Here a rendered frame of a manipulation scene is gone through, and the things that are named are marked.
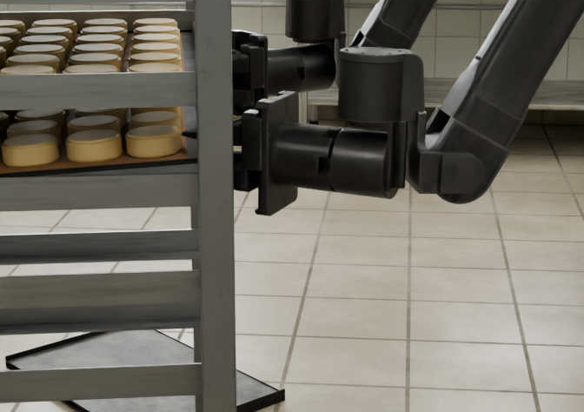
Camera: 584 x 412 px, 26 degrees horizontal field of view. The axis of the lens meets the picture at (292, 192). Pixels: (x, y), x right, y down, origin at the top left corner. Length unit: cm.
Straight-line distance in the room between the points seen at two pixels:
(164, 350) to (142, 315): 164
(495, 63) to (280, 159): 20
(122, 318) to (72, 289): 46
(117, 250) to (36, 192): 46
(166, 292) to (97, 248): 44
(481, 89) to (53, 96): 36
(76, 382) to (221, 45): 34
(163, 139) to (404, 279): 270
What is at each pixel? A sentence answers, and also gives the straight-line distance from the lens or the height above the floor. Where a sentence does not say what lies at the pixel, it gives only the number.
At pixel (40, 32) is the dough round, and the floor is 106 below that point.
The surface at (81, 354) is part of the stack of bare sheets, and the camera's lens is 325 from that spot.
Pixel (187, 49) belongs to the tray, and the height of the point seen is 104.
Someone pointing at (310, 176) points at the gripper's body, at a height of 98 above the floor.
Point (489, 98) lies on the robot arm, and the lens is 108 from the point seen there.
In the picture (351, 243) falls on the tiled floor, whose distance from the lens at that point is 411.
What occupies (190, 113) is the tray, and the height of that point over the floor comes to 98.
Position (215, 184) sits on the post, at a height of 97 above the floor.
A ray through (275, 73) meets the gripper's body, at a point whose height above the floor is 99.
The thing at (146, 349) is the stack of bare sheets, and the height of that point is 2.
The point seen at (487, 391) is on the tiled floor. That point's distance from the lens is 307.
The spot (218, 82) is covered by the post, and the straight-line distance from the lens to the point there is 107.
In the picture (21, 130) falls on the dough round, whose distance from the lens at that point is 121.
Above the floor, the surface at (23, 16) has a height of 106.
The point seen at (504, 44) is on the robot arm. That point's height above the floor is 109.
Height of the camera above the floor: 126
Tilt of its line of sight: 15 degrees down
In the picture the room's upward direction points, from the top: straight up
